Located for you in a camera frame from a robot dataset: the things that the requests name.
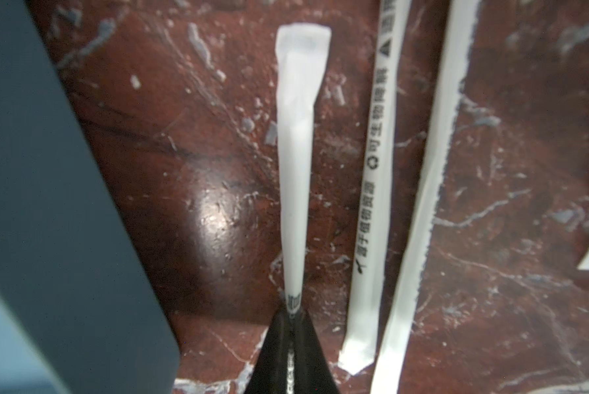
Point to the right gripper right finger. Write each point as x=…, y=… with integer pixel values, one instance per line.
x=311, y=370

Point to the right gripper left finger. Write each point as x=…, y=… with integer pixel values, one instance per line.
x=270, y=372

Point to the blue plastic storage tray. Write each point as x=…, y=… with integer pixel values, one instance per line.
x=70, y=278

